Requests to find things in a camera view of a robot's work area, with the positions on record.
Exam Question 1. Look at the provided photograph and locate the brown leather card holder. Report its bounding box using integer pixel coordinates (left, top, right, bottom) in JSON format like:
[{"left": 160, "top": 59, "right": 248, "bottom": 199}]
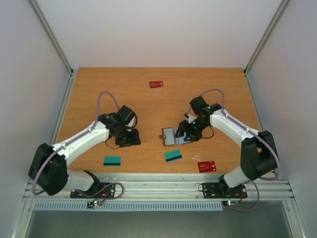
[{"left": 159, "top": 127, "right": 190, "bottom": 146}]

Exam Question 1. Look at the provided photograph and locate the teal card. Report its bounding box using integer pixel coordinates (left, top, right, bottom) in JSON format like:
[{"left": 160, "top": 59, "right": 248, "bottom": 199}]
[
  {"left": 103, "top": 156, "right": 121, "bottom": 167},
  {"left": 164, "top": 149, "right": 183, "bottom": 163}
]

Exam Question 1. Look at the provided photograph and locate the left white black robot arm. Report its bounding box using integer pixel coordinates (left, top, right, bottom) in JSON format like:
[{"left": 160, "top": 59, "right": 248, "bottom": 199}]
[{"left": 28, "top": 106, "right": 141, "bottom": 197}]

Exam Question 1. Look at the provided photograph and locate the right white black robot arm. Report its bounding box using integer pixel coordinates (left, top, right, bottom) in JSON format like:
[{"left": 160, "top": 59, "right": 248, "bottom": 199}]
[{"left": 175, "top": 96, "right": 280, "bottom": 197}]

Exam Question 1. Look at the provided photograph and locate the red VIP card near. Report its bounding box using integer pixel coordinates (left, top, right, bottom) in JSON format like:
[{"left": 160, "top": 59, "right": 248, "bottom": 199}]
[{"left": 198, "top": 161, "right": 216, "bottom": 173}]

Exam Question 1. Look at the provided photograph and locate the red card far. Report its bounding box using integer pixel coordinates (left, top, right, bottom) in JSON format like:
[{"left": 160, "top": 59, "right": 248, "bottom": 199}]
[{"left": 149, "top": 81, "right": 163, "bottom": 88}]

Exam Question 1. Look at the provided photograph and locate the left small circuit board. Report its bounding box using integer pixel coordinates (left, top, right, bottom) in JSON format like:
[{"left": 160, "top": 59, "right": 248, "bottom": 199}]
[{"left": 87, "top": 200, "right": 103, "bottom": 209}]

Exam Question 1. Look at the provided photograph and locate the small circuit board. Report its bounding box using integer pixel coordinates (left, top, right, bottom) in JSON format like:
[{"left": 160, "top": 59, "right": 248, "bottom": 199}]
[
  {"left": 87, "top": 200, "right": 103, "bottom": 209},
  {"left": 222, "top": 200, "right": 240, "bottom": 207}
]

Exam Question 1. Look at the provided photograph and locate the right small circuit board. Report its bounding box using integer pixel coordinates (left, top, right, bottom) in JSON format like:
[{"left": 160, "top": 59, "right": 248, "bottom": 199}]
[{"left": 222, "top": 200, "right": 240, "bottom": 207}]

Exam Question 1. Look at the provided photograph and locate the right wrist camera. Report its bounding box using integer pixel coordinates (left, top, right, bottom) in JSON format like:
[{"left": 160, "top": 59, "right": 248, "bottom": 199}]
[{"left": 184, "top": 113, "right": 197, "bottom": 123}]

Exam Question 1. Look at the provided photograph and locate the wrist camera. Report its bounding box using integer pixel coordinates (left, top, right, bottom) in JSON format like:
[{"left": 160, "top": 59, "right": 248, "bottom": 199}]
[
  {"left": 125, "top": 115, "right": 138, "bottom": 131},
  {"left": 184, "top": 113, "right": 197, "bottom": 123}
]

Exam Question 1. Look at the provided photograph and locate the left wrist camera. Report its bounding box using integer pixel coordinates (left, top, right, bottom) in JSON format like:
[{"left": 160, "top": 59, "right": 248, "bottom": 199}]
[{"left": 125, "top": 115, "right": 138, "bottom": 131}]

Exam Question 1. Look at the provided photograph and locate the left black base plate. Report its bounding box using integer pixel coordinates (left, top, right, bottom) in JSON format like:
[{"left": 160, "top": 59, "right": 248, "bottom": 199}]
[{"left": 70, "top": 182, "right": 116, "bottom": 199}]

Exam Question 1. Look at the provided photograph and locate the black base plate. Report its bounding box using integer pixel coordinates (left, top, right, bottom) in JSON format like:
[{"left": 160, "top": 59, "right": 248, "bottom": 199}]
[
  {"left": 70, "top": 182, "right": 116, "bottom": 199},
  {"left": 202, "top": 182, "right": 248, "bottom": 199}
]

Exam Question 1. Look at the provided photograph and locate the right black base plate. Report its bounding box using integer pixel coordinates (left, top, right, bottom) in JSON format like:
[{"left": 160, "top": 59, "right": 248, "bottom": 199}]
[{"left": 202, "top": 182, "right": 248, "bottom": 199}]

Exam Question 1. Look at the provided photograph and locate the grey slotted cable duct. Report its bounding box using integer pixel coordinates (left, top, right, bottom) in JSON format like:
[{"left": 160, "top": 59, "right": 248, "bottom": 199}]
[{"left": 33, "top": 201, "right": 223, "bottom": 212}]

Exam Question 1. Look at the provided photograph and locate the left aluminium corner post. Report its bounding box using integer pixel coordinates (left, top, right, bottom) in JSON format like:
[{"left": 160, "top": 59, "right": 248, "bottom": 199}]
[{"left": 28, "top": 0, "right": 73, "bottom": 75}]

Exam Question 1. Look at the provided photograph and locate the aluminium corner post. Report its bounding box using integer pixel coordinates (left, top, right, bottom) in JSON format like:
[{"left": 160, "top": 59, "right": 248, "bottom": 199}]
[
  {"left": 244, "top": 0, "right": 291, "bottom": 76},
  {"left": 28, "top": 0, "right": 73, "bottom": 75}
]

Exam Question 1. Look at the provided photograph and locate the right aluminium corner post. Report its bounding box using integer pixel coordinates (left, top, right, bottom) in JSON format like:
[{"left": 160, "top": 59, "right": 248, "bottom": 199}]
[{"left": 244, "top": 0, "right": 291, "bottom": 76}]

